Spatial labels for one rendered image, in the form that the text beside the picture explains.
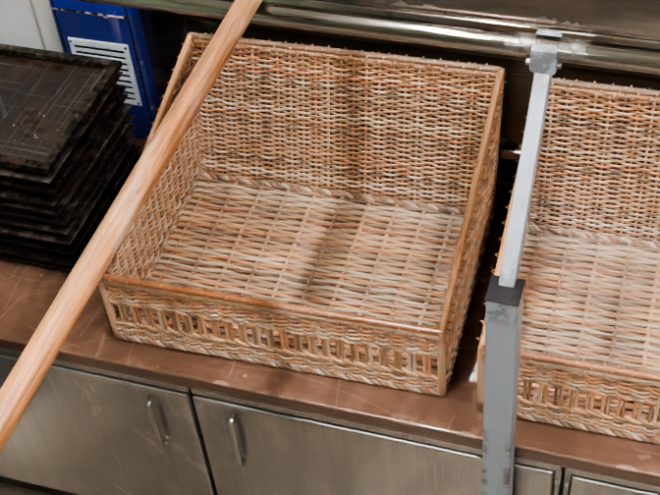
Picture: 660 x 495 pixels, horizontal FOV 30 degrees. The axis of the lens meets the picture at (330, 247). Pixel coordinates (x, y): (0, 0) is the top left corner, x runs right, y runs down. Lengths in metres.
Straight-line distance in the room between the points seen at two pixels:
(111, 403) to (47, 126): 0.48
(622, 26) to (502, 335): 0.59
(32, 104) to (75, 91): 0.07
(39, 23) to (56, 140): 0.38
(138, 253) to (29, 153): 0.24
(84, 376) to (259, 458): 0.32
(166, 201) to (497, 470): 0.74
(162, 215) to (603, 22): 0.80
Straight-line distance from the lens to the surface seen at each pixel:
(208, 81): 1.48
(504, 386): 1.66
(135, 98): 2.33
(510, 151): 2.11
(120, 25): 2.23
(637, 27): 1.94
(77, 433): 2.26
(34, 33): 2.38
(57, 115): 2.09
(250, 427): 2.03
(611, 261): 2.08
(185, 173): 2.20
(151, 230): 2.10
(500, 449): 1.77
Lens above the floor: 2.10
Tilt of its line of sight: 46 degrees down
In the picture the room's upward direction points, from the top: 6 degrees counter-clockwise
